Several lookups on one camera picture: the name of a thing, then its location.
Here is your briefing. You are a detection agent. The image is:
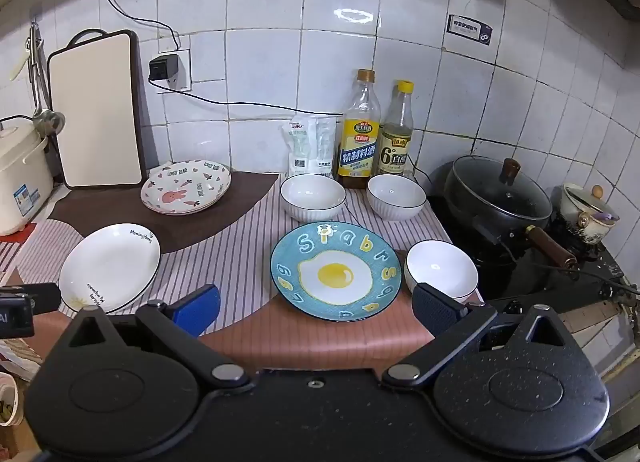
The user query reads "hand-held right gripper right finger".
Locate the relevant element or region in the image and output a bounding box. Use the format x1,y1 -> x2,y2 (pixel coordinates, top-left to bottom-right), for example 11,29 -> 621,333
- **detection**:
382,282 -> 576,390

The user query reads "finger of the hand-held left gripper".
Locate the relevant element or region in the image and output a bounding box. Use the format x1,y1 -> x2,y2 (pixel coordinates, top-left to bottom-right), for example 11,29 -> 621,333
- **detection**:
0,283 -> 62,339

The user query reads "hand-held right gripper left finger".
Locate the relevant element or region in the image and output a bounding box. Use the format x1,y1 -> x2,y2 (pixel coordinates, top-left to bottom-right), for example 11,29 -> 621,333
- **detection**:
62,285 -> 253,390

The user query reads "white ribbed bowl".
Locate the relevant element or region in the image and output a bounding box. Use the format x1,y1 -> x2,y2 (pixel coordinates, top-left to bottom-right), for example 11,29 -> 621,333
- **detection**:
279,173 -> 347,223
404,240 -> 480,304
366,174 -> 427,222

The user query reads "white plate with black rim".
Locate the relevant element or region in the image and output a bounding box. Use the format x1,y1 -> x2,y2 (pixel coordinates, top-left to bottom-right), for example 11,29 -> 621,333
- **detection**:
58,223 -> 162,314

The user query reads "blue fried egg plate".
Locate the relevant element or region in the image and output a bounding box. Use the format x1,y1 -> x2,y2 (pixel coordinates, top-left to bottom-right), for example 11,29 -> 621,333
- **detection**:
270,221 -> 402,324

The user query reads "bunny pattern plate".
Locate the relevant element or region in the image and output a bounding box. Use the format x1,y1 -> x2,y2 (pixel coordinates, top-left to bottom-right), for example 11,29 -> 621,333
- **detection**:
140,160 -> 232,216

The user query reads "paper cup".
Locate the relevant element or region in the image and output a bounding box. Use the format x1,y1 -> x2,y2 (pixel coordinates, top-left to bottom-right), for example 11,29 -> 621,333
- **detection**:
0,372 -> 20,428

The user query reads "black gas stove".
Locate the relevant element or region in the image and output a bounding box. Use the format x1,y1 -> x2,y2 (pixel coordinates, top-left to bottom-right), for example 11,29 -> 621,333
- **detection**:
425,192 -> 640,333

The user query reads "glass wok lid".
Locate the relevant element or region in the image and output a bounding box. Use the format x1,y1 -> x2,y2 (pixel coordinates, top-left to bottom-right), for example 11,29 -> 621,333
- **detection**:
452,156 -> 553,220

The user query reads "white rice cooker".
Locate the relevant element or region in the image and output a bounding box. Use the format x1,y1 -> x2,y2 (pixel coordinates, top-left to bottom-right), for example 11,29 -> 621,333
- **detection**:
0,116 -> 55,237

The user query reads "white vinegar bottle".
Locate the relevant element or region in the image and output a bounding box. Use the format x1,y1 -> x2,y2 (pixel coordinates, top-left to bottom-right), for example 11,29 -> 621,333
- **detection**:
377,80 -> 416,178

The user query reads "small enamel pot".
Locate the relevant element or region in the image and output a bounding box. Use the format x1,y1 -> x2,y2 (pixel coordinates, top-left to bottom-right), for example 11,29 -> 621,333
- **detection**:
559,183 -> 621,247

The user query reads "cooking wine bottle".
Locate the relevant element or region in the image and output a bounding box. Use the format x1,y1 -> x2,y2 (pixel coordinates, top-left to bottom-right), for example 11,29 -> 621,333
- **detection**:
338,69 -> 382,189

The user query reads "metal ladle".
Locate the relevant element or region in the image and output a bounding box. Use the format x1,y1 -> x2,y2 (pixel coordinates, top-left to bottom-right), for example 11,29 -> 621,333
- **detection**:
27,22 -> 66,135

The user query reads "white salt bag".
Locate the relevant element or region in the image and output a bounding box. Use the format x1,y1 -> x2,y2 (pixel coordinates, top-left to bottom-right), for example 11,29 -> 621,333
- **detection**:
279,113 -> 341,179

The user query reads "cream cutting board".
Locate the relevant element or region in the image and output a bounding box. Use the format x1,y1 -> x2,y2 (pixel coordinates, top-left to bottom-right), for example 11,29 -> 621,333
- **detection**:
46,28 -> 147,188

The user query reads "black power adapter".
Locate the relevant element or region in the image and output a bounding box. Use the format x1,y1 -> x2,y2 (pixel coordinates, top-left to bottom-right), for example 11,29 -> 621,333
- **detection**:
149,55 -> 173,83

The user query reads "black wok with wooden handle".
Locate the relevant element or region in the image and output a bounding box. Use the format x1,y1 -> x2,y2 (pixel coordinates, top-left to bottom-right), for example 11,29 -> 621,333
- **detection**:
444,155 -> 581,270

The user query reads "black adapter cable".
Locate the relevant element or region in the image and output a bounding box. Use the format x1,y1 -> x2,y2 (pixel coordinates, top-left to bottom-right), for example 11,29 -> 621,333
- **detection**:
149,75 -> 640,293

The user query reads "white wall socket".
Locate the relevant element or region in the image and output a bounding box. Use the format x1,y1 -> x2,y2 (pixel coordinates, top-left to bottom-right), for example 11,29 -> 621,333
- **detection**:
159,48 -> 192,92

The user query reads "cream handled utensil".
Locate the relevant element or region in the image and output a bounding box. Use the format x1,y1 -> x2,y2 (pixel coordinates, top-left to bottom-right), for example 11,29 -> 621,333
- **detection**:
10,37 -> 43,83

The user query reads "wall sticker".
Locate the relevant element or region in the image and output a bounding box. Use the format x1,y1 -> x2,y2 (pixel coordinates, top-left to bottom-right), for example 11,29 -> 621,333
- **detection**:
446,12 -> 494,48

